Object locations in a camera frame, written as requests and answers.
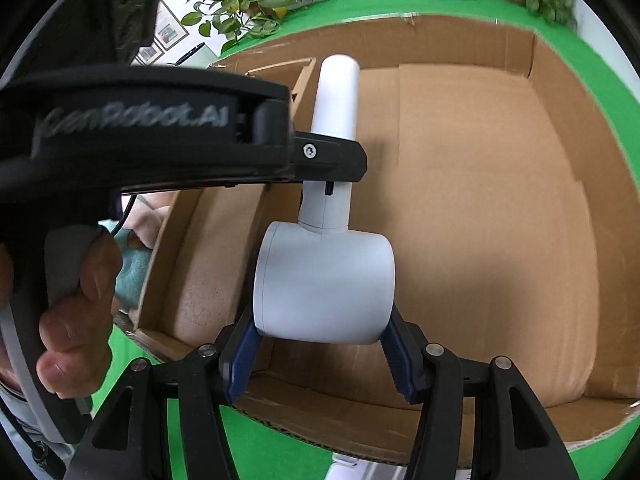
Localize long brown cardboard box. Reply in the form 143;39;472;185
127;184;302;361

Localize white folding phone stand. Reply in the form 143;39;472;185
324;453;406;480

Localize person's left hand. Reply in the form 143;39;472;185
36;231;122;400

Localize large open cardboard tray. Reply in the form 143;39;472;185
119;12;640;466

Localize framed certificates on wall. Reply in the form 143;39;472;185
131;0;188;65

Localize pig plush toy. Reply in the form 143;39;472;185
102;192;176;314

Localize black cable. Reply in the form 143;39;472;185
0;404;66;480

